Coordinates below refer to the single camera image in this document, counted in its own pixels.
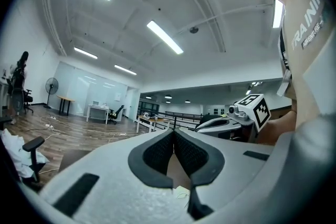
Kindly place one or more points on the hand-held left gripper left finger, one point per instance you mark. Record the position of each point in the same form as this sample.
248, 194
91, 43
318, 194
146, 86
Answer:
105, 191

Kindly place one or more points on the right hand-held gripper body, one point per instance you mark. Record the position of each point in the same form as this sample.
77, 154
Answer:
258, 112

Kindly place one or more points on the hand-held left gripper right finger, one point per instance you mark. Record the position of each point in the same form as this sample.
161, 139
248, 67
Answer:
236, 165

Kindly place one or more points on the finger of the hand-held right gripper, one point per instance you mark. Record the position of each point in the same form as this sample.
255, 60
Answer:
215, 123
225, 129

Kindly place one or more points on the light green cloth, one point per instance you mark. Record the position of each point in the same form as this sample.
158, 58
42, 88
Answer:
181, 192

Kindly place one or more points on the person's right forearm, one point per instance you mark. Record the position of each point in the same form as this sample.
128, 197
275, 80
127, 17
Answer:
278, 127

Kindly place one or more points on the black metal railing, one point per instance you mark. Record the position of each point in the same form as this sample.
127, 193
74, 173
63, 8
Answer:
181, 116

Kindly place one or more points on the wooden desk with white legs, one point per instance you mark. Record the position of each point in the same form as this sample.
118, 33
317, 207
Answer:
152, 122

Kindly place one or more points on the person's beige t-shirt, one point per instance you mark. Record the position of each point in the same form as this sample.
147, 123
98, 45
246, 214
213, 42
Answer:
309, 55

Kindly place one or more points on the small black office chair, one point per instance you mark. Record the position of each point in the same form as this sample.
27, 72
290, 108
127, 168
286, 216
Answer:
27, 99
115, 114

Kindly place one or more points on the black mesh office chair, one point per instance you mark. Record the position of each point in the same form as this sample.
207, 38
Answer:
32, 154

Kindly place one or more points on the white power strip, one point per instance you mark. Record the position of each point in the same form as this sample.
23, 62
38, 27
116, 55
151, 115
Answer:
48, 126

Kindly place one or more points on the white crumpled cloth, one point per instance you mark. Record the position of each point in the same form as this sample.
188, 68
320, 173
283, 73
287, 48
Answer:
15, 157

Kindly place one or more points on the round ceiling sensor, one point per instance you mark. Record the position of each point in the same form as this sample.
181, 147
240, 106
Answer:
193, 30

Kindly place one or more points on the cream round table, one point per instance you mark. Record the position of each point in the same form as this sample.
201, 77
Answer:
65, 99

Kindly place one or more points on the black pedestal fan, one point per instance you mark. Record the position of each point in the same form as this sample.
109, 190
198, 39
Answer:
51, 86

